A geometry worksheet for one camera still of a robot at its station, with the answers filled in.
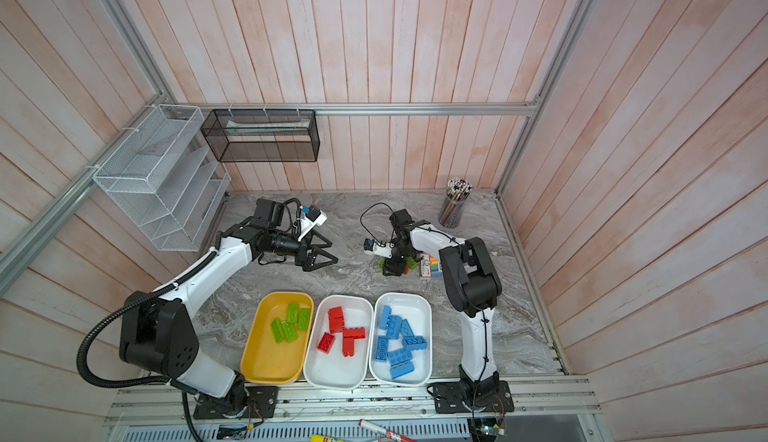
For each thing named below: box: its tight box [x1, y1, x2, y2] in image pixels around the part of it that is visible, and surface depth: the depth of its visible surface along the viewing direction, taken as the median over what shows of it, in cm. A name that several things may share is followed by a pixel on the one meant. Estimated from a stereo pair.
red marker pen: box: [358, 419, 416, 442], surface depth 70 cm
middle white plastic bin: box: [303, 295, 374, 391], surface depth 83 cm
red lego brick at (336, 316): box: [328, 306, 345, 325], surface depth 88 cm
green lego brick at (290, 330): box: [281, 320, 298, 342], surface depth 86 cm
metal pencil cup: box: [439, 177, 473, 228], surface depth 101 cm
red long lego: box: [343, 327, 366, 339], surface depth 84 cm
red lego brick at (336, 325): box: [330, 317, 345, 333], surface depth 86 cm
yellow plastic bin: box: [240, 292, 315, 385], surface depth 84 cm
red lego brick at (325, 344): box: [317, 332, 335, 355], surface depth 83 cm
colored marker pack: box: [419, 253, 443, 278], surface depth 98 cm
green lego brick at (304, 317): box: [298, 308, 311, 331], surface depth 88 cm
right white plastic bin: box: [369, 292, 433, 387], surface depth 83 cm
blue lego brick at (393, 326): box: [386, 314, 402, 340], surface depth 85 cm
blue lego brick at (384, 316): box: [379, 305, 392, 330], surface depth 89 cm
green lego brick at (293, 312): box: [288, 303, 299, 322], surface depth 90 cm
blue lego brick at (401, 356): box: [388, 348, 412, 367], surface depth 80 cm
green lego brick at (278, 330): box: [271, 318, 286, 344], surface depth 85 cm
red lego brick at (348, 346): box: [342, 337, 355, 357], surface depth 81 cm
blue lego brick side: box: [402, 336, 427, 351], surface depth 81 cm
